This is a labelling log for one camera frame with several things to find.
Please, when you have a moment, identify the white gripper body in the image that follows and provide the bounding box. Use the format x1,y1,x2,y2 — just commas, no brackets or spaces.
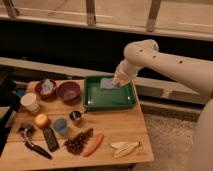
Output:
114,60,140,82

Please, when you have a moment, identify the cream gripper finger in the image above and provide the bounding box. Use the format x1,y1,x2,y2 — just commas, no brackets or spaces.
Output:
119,82,129,87
112,76,120,87

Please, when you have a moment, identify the blue sponge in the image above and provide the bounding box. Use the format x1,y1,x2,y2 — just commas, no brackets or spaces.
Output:
100,78,115,90

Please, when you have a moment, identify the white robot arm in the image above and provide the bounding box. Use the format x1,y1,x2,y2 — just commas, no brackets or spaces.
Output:
113,39,213,171

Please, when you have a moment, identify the small metal cup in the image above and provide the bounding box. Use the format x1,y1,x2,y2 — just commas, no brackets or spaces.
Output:
69,110,82,126

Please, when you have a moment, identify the blue plastic cup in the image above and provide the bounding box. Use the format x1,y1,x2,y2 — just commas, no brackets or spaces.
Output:
53,118,68,135

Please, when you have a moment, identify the white paper cup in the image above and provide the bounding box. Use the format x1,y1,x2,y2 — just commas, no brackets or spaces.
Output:
20,93,40,113

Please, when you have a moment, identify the green plastic tray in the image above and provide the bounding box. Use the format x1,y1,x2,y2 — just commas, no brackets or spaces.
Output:
83,75,136,111

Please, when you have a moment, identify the purple bowl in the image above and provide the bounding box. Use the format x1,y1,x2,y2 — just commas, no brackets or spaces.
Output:
56,81,81,101

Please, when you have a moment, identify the orange carrot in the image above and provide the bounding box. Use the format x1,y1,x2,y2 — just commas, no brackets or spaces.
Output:
83,133,104,157

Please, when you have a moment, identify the yellow corn cob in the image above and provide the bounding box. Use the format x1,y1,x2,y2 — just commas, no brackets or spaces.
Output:
110,142,140,158

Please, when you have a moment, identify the red bowl with plastic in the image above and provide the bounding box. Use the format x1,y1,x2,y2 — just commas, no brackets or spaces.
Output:
35,79,57,99

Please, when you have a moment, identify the bunch of dark grapes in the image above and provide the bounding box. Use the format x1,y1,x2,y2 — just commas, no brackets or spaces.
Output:
64,128,93,155

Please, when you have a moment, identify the orange apple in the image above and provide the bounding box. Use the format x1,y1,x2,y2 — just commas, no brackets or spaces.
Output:
34,114,50,129

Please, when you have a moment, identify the black remote control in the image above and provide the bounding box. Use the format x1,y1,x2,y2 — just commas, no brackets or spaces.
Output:
43,127,59,152

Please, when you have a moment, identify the black stand at left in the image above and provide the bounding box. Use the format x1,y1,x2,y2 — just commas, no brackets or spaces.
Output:
0,65,22,158

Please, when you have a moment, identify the black handled can opener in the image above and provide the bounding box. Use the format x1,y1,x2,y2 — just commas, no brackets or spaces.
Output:
18,123,52,159

